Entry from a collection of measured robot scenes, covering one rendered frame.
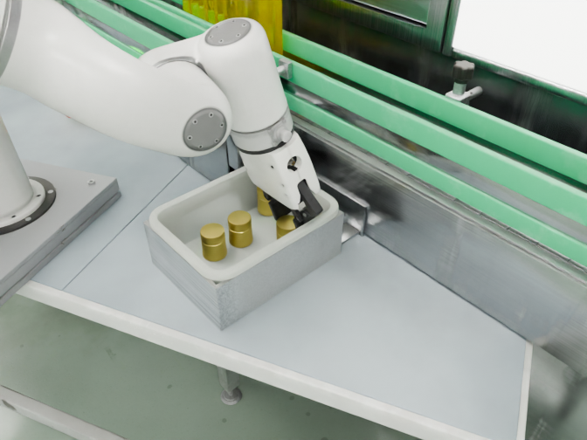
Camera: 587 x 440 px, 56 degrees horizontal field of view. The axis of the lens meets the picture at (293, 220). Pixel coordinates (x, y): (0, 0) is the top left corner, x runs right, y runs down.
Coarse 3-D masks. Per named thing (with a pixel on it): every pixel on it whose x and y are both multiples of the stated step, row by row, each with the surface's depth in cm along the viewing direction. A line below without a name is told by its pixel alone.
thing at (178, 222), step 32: (192, 192) 78; (224, 192) 81; (256, 192) 86; (320, 192) 78; (160, 224) 72; (192, 224) 80; (224, 224) 84; (256, 224) 84; (320, 224) 73; (192, 256) 68; (256, 256) 68
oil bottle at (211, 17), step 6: (198, 0) 96; (204, 0) 95; (210, 0) 94; (216, 0) 93; (198, 6) 97; (204, 6) 96; (210, 6) 95; (216, 6) 94; (204, 12) 97; (210, 12) 95; (216, 12) 95; (204, 18) 97; (210, 18) 96; (216, 18) 95
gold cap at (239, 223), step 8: (232, 216) 78; (240, 216) 78; (248, 216) 78; (232, 224) 77; (240, 224) 77; (248, 224) 78; (232, 232) 78; (240, 232) 78; (248, 232) 78; (232, 240) 79; (240, 240) 79; (248, 240) 79
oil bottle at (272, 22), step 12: (240, 0) 88; (252, 0) 85; (264, 0) 86; (276, 0) 87; (240, 12) 89; (252, 12) 87; (264, 12) 87; (276, 12) 88; (264, 24) 88; (276, 24) 90; (276, 36) 91; (276, 48) 92
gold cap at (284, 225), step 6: (282, 216) 78; (288, 216) 78; (276, 222) 77; (282, 222) 77; (288, 222) 77; (276, 228) 77; (282, 228) 76; (288, 228) 76; (294, 228) 76; (276, 234) 78; (282, 234) 77
